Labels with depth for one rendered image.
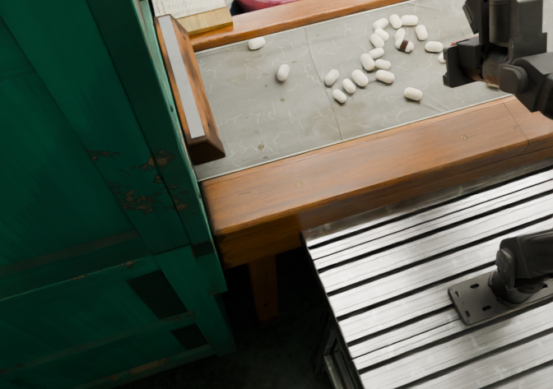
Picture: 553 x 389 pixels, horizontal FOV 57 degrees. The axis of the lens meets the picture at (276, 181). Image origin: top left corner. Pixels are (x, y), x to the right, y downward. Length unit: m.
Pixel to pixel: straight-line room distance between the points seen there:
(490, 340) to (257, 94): 0.61
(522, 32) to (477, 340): 0.49
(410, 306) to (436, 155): 0.27
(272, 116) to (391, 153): 0.24
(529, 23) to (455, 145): 0.28
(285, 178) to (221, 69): 0.30
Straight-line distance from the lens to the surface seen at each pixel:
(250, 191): 0.88
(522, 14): 0.78
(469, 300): 0.95
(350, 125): 0.99
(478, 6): 0.84
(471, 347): 0.94
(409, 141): 0.96
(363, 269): 0.94
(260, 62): 1.08
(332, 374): 1.24
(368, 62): 1.06
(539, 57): 0.75
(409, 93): 1.03
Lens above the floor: 1.55
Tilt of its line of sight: 61 degrees down
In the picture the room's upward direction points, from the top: 2 degrees counter-clockwise
